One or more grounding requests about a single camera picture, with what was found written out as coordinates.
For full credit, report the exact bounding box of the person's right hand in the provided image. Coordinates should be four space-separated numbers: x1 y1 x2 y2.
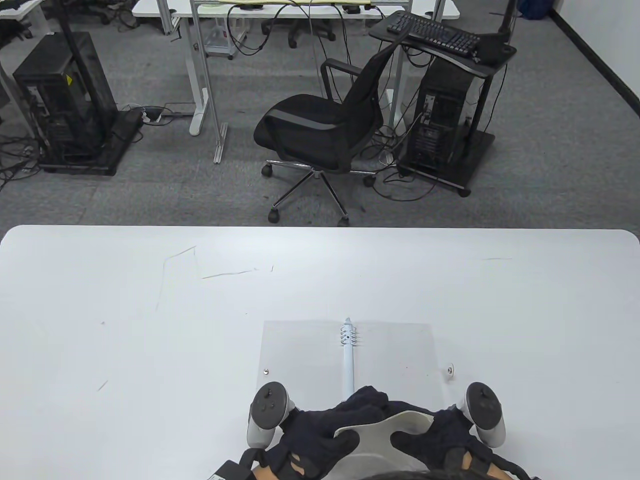
390 405 496 473

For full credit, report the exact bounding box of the person's left hand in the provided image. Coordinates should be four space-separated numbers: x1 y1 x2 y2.
269 385 390 480

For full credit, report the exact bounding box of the lined loose-leaf paper stack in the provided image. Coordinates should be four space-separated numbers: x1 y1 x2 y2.
333 409 435 473

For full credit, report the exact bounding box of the clear plastic ring binder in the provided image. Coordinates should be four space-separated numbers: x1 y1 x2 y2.
257 316 457 416

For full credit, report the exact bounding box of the black and white controller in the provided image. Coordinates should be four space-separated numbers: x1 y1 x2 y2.
240 381 294 468
465 381 532 478

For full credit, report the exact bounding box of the black cart with keyboard tray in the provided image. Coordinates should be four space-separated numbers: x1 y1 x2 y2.
368 12 519 198

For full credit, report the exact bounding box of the black office chair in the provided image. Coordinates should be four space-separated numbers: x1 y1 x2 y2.
253 37 408 227

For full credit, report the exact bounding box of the black computer tower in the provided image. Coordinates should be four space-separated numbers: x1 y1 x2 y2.
406 56 477 173
12 32 119 164

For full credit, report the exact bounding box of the white power strip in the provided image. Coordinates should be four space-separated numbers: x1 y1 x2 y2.
141 106 195 124

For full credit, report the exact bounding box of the black swivel chair base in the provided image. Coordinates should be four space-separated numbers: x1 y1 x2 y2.
260 18 338 50

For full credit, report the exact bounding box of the black keyboard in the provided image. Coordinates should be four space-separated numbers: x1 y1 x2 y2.
385 11 482 56

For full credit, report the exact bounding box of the dark blue seat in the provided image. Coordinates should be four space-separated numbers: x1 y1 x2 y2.
516 0 557 22

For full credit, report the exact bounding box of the long white desk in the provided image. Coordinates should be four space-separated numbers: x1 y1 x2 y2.
132 0 461 137

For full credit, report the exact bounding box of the black stand pole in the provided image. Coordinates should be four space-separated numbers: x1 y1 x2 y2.
54 0 110 146

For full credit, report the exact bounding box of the small white desk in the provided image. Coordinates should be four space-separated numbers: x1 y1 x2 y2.
0 0 46 22

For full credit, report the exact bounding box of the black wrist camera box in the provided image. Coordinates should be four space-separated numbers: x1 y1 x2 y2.
207 460 253 480

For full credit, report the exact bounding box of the black floor cable bundle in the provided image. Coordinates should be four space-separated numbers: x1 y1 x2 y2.
0 131 42 195
361 120 441 203

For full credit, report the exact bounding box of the aluminium frame post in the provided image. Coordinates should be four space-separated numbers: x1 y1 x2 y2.
189 0 230 165

